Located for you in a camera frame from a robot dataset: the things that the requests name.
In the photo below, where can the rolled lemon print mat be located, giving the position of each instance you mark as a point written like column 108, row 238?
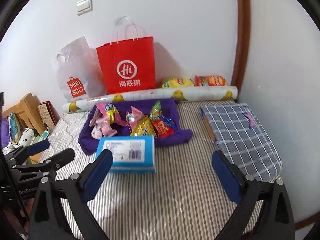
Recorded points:
column 150, row 93

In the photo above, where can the red paper bag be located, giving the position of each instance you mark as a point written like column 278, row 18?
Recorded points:
column 125, row 55

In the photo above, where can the patterned brown box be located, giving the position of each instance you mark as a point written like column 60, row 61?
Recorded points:
column 46, row 115

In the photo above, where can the white light switch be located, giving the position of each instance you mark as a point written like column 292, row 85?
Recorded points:
column 84, row 6

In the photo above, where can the white spotted plush toy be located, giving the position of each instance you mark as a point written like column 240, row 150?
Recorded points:
column 25, row 137

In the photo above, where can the orange chip bag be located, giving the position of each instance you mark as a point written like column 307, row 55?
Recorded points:
column 211, row 80

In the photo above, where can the small pink snack packet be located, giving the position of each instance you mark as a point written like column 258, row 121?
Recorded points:
column 94, row 120

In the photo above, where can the brown wooden door frame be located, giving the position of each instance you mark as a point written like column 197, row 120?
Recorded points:
column 242, row 30

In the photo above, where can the dark blue snack packet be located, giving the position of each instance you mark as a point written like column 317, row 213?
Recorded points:
column 168, row 122

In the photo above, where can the large pink snack packet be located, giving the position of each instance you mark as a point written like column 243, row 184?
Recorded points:
column 136, row 117

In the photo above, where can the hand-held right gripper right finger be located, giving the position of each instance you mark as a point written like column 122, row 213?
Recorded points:
column 226, row 177

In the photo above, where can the brown wooden board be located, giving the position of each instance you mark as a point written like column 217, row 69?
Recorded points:
column 208, row 127

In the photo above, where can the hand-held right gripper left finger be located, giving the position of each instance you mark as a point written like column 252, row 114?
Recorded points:
column 96, row 175

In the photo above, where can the grey checked cloth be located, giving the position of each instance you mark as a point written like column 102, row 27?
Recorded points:
column 237, row 135

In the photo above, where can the small teal box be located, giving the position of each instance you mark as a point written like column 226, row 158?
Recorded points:
column 44, row 135

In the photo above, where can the striped mattress pad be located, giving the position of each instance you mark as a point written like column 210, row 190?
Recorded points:
column 162, row 200

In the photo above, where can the yellow chip bag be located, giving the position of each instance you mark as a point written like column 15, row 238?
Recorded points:
column 176, row 83

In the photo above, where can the pink and yellow snack packet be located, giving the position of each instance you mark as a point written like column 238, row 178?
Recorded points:
column 110, row 110

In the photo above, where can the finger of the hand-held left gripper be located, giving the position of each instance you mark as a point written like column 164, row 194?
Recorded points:
column 37, row 146
column 60, row 158

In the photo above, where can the purple cloth basket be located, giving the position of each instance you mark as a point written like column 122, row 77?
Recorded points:
column 172, row 140

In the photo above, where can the green snack packet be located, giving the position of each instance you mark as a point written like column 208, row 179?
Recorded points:
column 155, row 111

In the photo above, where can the red snack packet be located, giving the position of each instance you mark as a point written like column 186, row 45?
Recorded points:
column 162, row 128

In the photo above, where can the colourful printed pillow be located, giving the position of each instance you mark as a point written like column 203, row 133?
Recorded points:
column 13, row 127

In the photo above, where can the white plastic bag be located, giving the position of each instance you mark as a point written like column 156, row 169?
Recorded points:
column 75, row 62

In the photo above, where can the blue tissue pack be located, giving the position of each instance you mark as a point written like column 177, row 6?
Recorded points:
column 135, row 150

